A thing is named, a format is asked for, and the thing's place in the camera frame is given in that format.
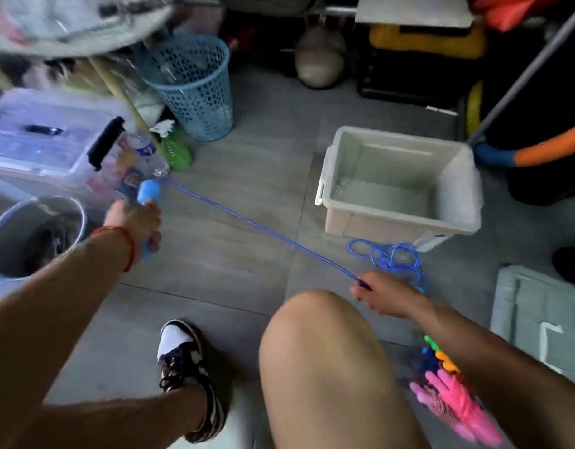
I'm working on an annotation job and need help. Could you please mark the person's left hand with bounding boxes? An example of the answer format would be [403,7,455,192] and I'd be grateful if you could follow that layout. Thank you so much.
[103,199,163,258]

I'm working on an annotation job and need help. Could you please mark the person's right hand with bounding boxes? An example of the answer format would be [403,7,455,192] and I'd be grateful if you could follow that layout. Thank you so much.
[350,270,436,324]

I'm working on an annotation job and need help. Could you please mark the yellow rope orange handles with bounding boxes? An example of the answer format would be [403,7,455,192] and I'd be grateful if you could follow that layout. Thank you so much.
[435,350,462,374]

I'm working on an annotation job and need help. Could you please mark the white plastic bin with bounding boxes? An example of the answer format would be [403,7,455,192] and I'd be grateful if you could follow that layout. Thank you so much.
[314,126,485,253]

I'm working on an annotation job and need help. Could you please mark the person's left forearm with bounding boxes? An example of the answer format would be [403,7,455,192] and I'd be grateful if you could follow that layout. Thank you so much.
[0,227,134,449]

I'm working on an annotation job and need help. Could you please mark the person's right forearm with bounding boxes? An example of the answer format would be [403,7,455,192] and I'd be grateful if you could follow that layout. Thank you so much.
[420,302,575,449]

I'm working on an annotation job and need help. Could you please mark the person's right leg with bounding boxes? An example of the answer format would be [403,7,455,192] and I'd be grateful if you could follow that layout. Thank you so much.
[259,289,429,449]

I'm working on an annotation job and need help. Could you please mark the person's leg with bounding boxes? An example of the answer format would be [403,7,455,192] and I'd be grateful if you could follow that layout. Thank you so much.
[26,383,209,449]
[259,289,429,449]

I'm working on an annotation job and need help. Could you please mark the white bin lid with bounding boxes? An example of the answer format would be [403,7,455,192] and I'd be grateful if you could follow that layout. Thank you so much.
[489,265,575,389]

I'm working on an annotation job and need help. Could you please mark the person's left leg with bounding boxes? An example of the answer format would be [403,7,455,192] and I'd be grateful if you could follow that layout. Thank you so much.
[26,383,209,449]

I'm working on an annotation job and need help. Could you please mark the small plastic water bottle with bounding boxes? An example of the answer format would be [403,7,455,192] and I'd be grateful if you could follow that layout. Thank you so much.
[125,128,171,180]

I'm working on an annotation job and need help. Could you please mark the green spray bottle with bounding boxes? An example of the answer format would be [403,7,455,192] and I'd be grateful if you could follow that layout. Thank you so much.
[150,119,193,172]

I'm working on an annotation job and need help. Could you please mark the grey metal basin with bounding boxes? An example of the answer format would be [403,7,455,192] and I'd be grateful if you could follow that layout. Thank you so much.
[0,195,89,281]

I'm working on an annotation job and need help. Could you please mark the clear bin with black latches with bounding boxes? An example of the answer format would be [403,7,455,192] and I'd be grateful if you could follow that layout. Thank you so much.
[0,87,139,206]

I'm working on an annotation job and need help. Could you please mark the blue mesh plastic basket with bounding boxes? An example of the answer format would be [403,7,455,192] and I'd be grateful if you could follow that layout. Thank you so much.
[138,33,235,143]

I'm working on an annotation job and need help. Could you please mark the black white left shoe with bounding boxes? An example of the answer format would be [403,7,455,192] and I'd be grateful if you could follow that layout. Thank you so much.
[156,319,228,443]

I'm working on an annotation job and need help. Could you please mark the multicoloured hula hoop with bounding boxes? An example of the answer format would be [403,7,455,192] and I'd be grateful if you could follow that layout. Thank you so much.
[465,81,575,170]

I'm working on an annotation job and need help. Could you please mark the white round table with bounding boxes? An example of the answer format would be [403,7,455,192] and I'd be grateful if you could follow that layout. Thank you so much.
[0,0,176,137]

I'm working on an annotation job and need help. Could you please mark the brown ball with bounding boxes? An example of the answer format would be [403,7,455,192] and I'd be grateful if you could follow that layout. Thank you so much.
[295,25,348,90]

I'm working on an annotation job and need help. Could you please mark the yellow black case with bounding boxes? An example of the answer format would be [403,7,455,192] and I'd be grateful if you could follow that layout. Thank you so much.
[368,23,487,62]

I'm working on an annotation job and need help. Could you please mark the white metal pole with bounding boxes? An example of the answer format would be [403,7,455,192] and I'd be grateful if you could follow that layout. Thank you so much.
[467,0,575,146]

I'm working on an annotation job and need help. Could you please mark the grey flat board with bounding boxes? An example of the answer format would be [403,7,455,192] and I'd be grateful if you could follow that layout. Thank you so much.
[355,0,476,29]

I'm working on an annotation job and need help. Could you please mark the black red inflatable toy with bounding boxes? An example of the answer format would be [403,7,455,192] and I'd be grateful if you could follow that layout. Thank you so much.
[472,0,569,34]

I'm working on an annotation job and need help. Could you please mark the red string bracelet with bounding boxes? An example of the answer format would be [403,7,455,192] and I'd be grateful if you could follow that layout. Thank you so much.
[89,225,137,273]

